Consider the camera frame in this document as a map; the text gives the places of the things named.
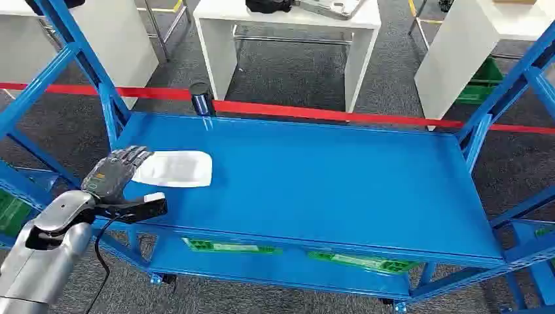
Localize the black bag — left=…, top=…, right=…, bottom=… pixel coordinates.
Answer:
left=245, top=0, right=294, bottom=14

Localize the white table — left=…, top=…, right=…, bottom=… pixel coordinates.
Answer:
left=192, top=0, right=382, bottom=114
left=414, top=0, right=555, bottom=131
left=0, top=0, right=160, bottom=110

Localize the black rack caster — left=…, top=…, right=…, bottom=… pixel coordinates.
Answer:
left=149, top=273, right=178, bottom=287
left=380, top=298, right=408, bottom=314

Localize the green plastic crate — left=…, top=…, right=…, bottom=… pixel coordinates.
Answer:
left=0, top=190, right=34, bottom=238
left=454, top=56, right=506, bottom=106
left=308, top=251, right=421, bottom=276

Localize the steel table frame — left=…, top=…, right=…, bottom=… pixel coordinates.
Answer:
left=134, top=0, right=192, bottom=62

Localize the red barrier tape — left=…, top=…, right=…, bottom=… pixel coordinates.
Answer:
left=0, top=82, right=555, bottom=135

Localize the white plastic part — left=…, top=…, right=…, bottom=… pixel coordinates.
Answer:
left=131, top=150, right=214, bottom=188

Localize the blue metal shelf rack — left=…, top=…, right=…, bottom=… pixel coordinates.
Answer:
left=0, top=0, right=555, bottom=314

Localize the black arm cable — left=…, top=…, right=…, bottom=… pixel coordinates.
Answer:
left=84, top=213, right=136, bottom=314

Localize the grey metal tray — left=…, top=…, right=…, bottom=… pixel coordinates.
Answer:
left=295, top=0, right=366, bottom=21

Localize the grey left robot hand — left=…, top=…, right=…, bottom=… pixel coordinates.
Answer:
left=81, top=146, right=154, bottom=205

